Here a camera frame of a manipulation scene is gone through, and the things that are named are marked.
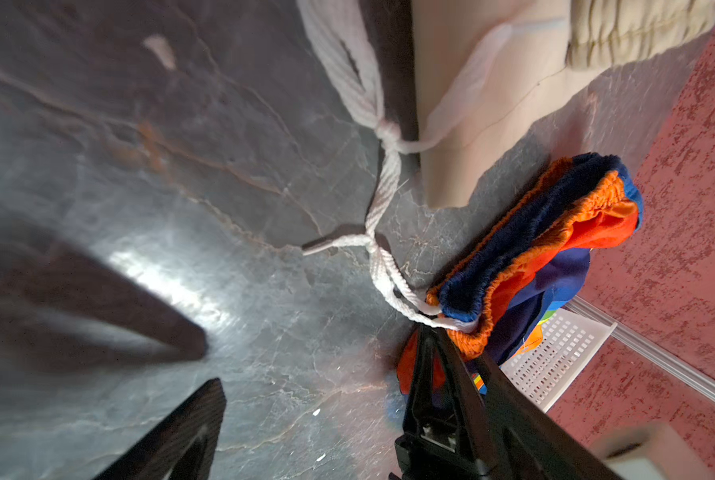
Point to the white perforated plastic basket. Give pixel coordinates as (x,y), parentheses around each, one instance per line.
(569,343)

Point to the colourful blue orange shorts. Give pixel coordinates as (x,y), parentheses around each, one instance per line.
(528,266)

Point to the beige drawstring shorts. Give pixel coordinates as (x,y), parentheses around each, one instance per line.
(485,71)

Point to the right corner aluminium profile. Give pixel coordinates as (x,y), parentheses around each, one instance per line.
(668,362)

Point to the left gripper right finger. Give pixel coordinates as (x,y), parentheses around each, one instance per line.
(451,431)

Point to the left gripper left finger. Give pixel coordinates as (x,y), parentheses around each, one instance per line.
(182,445)

